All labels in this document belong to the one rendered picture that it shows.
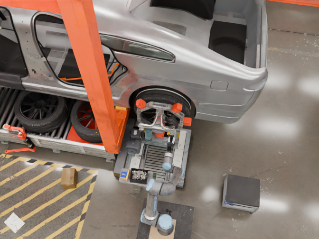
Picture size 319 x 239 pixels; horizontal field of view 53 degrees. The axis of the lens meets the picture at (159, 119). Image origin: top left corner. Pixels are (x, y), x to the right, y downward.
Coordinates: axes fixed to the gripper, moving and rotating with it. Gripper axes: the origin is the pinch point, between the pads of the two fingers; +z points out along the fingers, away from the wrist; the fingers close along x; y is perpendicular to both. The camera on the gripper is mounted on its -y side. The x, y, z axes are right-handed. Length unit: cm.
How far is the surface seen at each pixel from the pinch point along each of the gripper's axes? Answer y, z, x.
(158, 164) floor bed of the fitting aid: 82, -2, -13
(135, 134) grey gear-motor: 40, 16, -48
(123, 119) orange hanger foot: 15, 20, -62
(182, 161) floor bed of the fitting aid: 75, 5, 18
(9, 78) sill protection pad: -13, 36, -202
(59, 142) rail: 45, -10, -140
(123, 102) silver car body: -3, 33, -63
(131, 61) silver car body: -79, 34, -49
